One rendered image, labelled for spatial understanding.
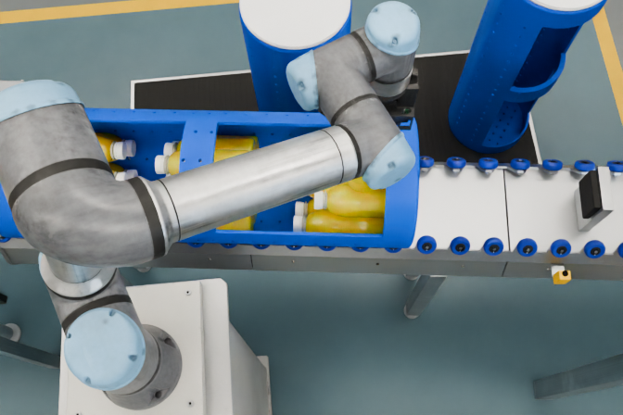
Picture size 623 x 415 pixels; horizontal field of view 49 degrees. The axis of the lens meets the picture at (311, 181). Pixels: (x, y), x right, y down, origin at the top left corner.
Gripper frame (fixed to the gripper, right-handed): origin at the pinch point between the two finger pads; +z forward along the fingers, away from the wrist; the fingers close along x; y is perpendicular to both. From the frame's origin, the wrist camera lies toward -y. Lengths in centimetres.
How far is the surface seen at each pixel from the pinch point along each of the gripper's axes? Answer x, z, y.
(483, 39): 59, 58, 37
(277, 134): 12.5, 28.0, -18.8
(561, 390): -35, 104, 65
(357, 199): -6.3, 18.6, -0.7
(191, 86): 74, 117, -61
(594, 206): -4, 25, 50
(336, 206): -7.4, 19.7, -5.1
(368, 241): -14.2, 21.4, 1.7
